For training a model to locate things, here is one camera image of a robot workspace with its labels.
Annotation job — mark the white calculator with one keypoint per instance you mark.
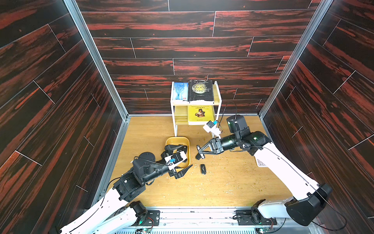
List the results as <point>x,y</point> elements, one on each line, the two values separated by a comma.
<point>260,163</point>

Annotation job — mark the blue book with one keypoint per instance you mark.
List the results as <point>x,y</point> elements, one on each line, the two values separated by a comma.
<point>180,91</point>

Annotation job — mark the white metal shelf rack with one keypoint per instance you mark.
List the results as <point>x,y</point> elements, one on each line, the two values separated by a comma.
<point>194,103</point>

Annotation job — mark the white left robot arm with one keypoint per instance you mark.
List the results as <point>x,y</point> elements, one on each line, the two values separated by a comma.
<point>117,209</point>

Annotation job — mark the aluminium rail frame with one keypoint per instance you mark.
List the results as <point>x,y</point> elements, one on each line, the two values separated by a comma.
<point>214,220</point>

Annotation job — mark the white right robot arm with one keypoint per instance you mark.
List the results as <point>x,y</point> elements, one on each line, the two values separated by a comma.
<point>308,198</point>

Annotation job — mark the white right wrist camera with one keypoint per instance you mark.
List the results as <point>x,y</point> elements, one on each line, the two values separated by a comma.
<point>212,127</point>

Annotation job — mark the yellow book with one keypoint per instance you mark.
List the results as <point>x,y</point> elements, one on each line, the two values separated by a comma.
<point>200,114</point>

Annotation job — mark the black hardcover book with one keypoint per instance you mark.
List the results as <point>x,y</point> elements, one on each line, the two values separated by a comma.
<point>200,90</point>

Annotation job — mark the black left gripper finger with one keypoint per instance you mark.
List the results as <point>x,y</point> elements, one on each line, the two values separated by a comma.
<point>181,173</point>
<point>171,149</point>

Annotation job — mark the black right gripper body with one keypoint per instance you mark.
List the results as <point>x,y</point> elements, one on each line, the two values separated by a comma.
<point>216,146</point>

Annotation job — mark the black flip car key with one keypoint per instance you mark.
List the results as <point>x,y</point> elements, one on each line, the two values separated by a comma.
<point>200,156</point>

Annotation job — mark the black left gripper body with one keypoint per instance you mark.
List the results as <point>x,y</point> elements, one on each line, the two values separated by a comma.
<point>171,173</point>

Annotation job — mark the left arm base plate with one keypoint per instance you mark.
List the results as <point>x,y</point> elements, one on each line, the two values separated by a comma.
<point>152,218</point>

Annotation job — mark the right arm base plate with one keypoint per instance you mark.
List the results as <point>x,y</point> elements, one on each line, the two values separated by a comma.
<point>249,217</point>

